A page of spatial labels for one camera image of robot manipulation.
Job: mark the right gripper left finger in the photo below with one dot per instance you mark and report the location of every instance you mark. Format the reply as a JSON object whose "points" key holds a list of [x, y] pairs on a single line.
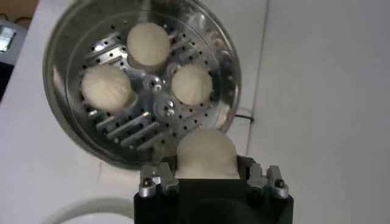
{"points": [[164, 179]]}

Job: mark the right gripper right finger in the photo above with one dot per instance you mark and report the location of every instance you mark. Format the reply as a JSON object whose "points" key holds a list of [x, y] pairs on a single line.
{"points": [[259, 179]]}

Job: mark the white steamed baozi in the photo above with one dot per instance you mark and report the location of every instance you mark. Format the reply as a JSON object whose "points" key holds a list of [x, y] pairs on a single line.
{"points": [[148, 44], [192, 84], [207, 152], [106, 88]]}

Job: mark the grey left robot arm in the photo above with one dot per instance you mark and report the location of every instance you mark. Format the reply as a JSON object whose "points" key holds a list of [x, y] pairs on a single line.
{"points": [[12, 36]]}

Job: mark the perforated steel steamer basket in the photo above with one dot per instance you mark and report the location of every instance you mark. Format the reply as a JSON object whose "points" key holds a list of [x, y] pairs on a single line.
{"points": [[137, 128]]}

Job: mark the white round plate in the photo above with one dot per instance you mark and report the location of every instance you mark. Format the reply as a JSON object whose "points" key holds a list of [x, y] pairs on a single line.
{"points": [[91, 219]]}

